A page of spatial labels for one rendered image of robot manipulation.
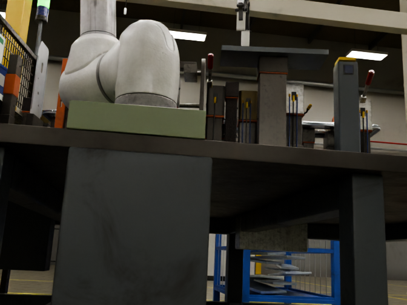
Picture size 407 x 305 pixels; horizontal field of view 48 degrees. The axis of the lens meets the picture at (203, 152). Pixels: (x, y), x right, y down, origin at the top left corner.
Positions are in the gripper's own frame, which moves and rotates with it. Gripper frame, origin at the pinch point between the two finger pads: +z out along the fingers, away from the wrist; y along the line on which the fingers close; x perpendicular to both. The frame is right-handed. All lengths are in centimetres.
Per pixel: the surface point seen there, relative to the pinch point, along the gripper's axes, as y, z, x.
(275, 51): -3.4, 7.9, -11.9
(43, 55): 19, -6, 91
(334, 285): 236, 94, -48
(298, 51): -1.9, 7.6, -19.6
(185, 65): 5.2, 7.7, 22.0
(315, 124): 30.9, 23.9, -26.1
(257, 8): 334, -209, 27
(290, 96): 16.1, 17.2, -16.5
